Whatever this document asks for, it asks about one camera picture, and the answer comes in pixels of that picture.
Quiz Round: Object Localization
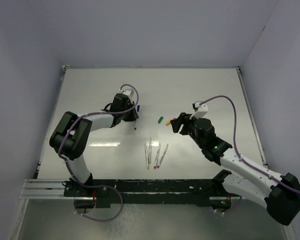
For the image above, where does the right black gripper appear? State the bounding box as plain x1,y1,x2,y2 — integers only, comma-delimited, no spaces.
170,112,205,149

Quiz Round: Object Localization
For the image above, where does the white pen yellow end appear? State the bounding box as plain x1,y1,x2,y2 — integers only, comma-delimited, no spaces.
144,144,150,170

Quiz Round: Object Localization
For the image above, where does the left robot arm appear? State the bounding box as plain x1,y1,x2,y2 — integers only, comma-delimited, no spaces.
49,88,139,196

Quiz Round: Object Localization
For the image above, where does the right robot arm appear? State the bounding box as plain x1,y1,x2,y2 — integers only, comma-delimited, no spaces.
170,112,300,226

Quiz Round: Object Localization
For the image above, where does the green pen cap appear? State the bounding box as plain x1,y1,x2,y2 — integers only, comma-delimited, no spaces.
158,116,164,124

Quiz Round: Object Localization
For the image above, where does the white pen purple end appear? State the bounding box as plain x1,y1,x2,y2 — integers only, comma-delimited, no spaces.
153,143,161,169

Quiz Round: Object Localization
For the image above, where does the white pen red end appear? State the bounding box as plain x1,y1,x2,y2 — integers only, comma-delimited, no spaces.
156,144,169,169

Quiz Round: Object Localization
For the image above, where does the white pen green end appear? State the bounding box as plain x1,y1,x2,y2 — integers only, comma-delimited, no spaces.
148,137,152,164

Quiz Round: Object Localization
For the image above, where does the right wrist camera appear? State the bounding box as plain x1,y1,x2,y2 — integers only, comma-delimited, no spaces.
190,101,209,119

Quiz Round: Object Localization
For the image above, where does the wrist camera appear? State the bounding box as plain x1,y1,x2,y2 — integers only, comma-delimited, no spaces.
119,88,135,103
190,101,209,119

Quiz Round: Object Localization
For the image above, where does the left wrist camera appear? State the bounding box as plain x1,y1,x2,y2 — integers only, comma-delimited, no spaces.
119,88,135,103

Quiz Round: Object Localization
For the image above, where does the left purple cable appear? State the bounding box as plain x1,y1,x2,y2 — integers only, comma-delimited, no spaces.
57,84,140,186

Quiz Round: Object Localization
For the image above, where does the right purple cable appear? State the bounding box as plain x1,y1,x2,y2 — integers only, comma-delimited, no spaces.
199,94,300,201

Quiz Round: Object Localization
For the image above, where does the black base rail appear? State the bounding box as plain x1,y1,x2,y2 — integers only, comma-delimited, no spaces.
62,179,232,210

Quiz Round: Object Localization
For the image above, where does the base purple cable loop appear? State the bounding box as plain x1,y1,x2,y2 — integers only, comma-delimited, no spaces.
73,189,124,223

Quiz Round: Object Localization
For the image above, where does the aluminium frame rail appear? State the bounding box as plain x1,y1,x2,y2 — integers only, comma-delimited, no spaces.
18,178,68,201

